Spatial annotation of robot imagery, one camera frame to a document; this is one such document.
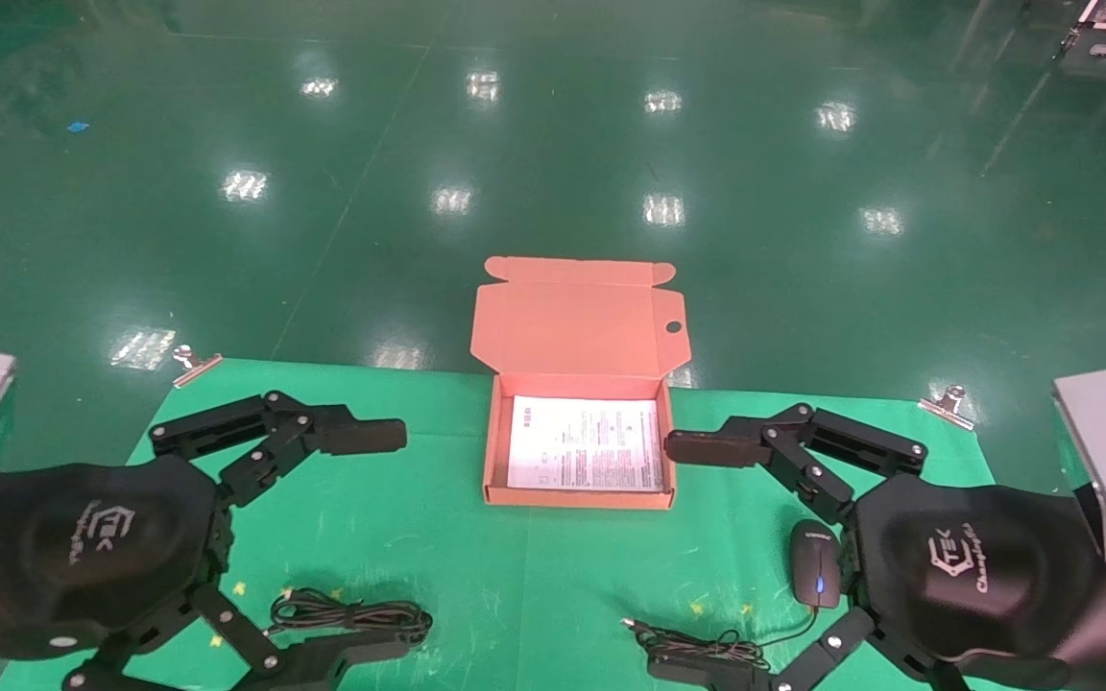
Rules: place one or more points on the orange cardboard box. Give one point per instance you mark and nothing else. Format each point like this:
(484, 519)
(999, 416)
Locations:
(577, 326)

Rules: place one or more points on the white printed instruction sheet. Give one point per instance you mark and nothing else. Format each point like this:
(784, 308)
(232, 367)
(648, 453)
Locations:
(584, 446)

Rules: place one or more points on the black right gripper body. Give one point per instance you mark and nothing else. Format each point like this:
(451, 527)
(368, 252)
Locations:
(975, 566)

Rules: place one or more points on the metal binder clip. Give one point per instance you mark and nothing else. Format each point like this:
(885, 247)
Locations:
(949, 407)
(196, 368)

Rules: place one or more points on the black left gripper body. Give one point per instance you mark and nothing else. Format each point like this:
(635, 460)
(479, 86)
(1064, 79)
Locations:
(83, 547)

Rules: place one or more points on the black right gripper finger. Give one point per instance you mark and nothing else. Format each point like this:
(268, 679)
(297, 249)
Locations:
(716, 446)
(831, 653)

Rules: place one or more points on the green table mat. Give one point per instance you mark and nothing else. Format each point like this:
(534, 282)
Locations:
(438, 537)

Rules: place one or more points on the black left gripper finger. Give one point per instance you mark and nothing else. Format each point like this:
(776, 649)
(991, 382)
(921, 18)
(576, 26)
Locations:
(361, 435)
(246, 645)

